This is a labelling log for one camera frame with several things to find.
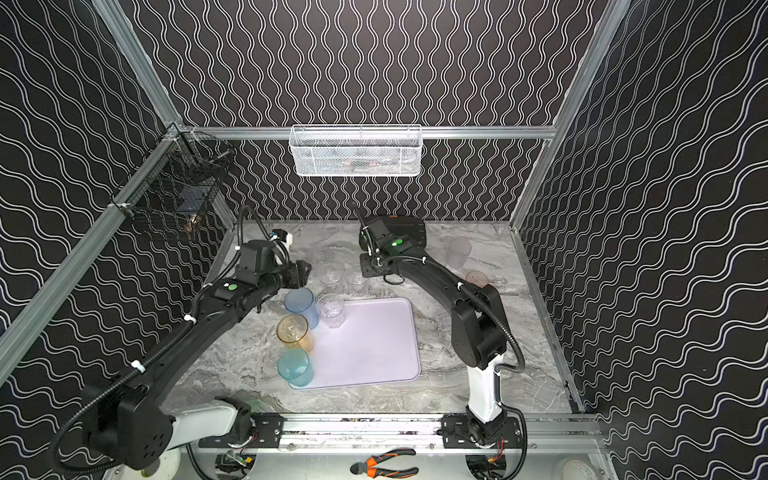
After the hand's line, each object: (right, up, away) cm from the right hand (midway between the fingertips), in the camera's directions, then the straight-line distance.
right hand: (370, 265), depth 91 cm
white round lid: (+50, -47, -20) cm, 72 cm away
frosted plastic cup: (+32, +5, +23) cm, 40 cm away
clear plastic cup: (-12, -14, +3) cm, 19 cm away
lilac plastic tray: (+2, -23, 0) cm, 24 cm away
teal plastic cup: (-20, -27, -9) cm, 35 cm away
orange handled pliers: (+1, -46, -22) cm, 51 cm away
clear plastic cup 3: (-5, -7, +12) cm, 15 cm away
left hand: (-18, +2, -10) cm, 21 cm away
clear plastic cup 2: (-14, -4, +10) cm, 18 cm away
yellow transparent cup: (-22, -19, -5) cm, 29 cm away
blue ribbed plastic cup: (-21, -10, -2) cm, 23 cm away
